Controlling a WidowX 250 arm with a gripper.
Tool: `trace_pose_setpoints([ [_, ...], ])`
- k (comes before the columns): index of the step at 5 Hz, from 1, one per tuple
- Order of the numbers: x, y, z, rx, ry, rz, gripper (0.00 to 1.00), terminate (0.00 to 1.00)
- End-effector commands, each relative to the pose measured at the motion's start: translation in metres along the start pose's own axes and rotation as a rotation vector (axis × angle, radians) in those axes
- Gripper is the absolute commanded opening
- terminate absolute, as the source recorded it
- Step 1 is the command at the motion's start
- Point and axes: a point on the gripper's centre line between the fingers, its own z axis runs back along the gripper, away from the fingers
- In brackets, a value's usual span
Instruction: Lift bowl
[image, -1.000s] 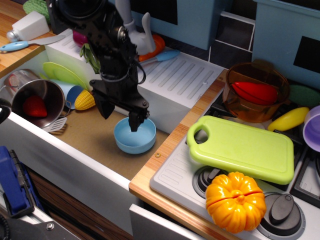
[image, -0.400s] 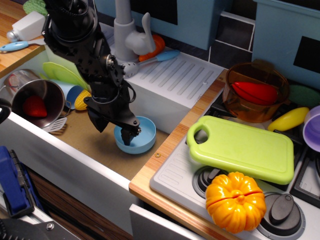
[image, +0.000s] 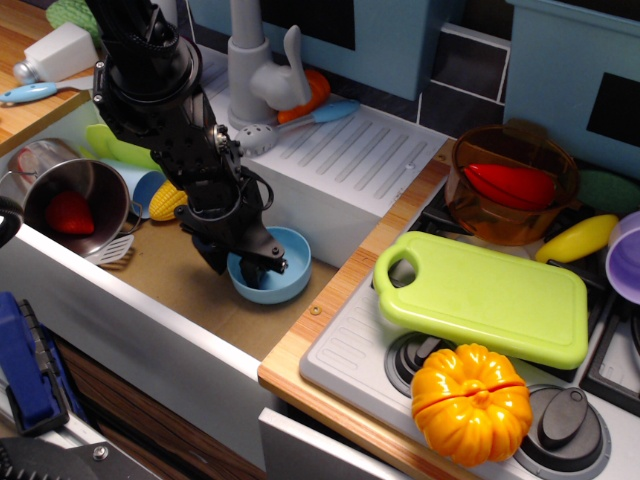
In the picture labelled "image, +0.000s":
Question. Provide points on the teal storage bin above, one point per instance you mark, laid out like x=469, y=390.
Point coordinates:
x=574, y=70

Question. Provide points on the green scrub sponge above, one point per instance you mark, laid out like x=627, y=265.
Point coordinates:
x=608, y=192

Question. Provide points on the blue handled butter knife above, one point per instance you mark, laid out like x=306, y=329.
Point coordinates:
x=42, y=90

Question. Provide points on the green plastic cutting board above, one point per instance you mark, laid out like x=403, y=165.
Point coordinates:
x=468, y=294

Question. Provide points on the orange toy carrot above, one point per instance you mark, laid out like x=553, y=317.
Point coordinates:
x=320, y=92

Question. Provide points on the yellow toy corn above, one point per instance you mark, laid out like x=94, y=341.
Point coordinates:
x=164, y=202

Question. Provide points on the green plastic plate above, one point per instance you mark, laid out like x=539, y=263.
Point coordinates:
x=106, y=145

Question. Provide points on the blue plastic clamp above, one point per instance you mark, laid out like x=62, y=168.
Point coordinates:
x=35, y=397

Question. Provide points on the orange toy pumpkin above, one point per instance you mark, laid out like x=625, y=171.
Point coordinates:
x=471, y=405

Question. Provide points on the white salt shaker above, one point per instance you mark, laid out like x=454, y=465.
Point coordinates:
x=64, y=52

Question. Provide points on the white slotted spatula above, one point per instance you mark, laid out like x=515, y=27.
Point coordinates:
x=113, y=252

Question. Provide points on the dark grey stove knob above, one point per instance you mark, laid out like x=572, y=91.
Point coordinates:
x=413, y=351
x=566, y=434

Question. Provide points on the purple plastic cup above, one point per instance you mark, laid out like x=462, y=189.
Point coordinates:
x=622, y=264

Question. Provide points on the grey toy faucet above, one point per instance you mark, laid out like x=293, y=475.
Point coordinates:
x=260, y=88

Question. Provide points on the red toy strawberry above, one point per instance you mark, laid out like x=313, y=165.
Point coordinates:
x=69, y=213

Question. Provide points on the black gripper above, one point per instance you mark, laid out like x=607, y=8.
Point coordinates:
x=224, y=216

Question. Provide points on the blue handled strainer spoon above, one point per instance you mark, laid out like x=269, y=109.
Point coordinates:
x=257, y=139

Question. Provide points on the light blue plastic bowl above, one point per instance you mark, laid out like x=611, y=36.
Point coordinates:
x=273, y=287

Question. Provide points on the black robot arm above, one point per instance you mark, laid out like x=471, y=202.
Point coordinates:
x=149, y=94

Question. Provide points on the red toy pepper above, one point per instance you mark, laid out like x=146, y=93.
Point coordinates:
x=514, y=187

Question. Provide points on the grey toy stove top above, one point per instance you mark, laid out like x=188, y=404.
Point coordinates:
x=354, y=360

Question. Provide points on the yellow toy banana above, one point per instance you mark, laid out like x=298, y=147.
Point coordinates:
x=580, y=240

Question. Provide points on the steel pot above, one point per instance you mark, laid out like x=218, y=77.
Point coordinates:
x=44, y=168

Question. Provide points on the light blue plastic cup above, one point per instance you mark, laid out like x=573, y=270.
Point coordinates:
x=142, y=185

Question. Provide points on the brown transparent pot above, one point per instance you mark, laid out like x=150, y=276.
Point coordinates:
x=515, y=147

